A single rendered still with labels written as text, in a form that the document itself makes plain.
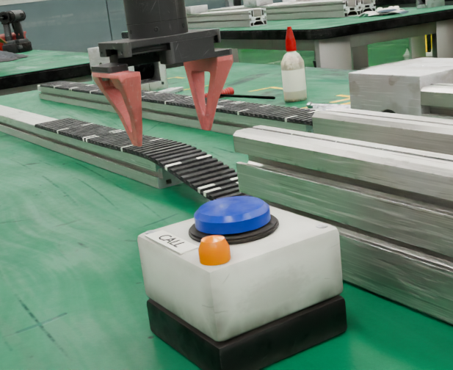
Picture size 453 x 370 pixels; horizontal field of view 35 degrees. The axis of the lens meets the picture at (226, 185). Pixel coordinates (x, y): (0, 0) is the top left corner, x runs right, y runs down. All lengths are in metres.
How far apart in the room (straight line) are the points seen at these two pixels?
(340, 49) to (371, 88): 2.46
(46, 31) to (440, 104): 11.21
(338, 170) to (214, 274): 0.13
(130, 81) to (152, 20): 0.06
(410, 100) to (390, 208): 0.25
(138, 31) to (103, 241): 0.20
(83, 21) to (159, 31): 11.23
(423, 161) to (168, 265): 0.14
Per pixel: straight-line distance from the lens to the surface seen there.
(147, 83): 1.52
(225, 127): 0.95
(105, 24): 12.00
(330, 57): 3.10
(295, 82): 1.15
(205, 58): 0.68
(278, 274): 0.35
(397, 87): 0.65
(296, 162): 0.46
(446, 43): 3.51
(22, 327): 0.46
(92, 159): 0.87
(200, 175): 0.66
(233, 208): 0.37
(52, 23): 11.76
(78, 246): 0.58
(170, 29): 0.67
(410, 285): 0.41
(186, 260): 0.35
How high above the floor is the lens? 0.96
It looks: 15 degrees down
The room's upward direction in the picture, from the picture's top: 7 degrees counter-clockwise
